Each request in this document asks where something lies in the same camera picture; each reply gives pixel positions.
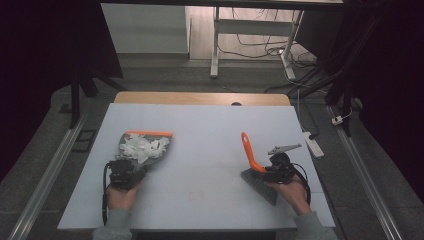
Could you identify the aluminium rail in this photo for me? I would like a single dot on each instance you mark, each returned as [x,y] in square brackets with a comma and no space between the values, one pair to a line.
[46,180]
[366,180]

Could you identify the white power strip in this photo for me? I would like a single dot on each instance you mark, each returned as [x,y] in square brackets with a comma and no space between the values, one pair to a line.
[313,145]

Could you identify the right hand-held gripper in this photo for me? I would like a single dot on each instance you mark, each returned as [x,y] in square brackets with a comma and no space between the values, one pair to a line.
[280,170]

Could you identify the pile of white paper scraps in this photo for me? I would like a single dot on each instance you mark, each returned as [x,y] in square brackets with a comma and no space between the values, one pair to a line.
[141,148]

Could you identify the black tripod stand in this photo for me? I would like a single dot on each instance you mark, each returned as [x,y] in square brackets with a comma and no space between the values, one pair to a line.
[76,96]

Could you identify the person's right hand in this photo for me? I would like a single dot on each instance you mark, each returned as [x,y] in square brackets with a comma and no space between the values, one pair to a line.
[293,196]

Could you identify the grey dustpan with orange edge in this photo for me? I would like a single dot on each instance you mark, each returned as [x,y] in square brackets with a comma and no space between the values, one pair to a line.
[160,148]

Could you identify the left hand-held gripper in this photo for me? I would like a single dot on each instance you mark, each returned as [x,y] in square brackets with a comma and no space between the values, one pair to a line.
[123,175]

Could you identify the person's left hand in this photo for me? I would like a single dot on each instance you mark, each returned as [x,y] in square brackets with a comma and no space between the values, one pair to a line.
[121,198]

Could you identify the white metal desk frame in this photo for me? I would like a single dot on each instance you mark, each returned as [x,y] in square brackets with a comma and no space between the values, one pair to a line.
[253,26]

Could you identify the white cabinet panel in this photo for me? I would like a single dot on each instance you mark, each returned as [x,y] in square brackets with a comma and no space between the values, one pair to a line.
[143,30]

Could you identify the white plug adapter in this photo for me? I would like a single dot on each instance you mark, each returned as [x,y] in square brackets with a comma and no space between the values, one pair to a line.
[337,120]

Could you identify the wooden table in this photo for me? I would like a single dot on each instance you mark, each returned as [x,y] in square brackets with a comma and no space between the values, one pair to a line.
[200,99]

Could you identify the black metal stand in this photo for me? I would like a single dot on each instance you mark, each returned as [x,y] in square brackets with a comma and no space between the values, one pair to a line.
[336,83]

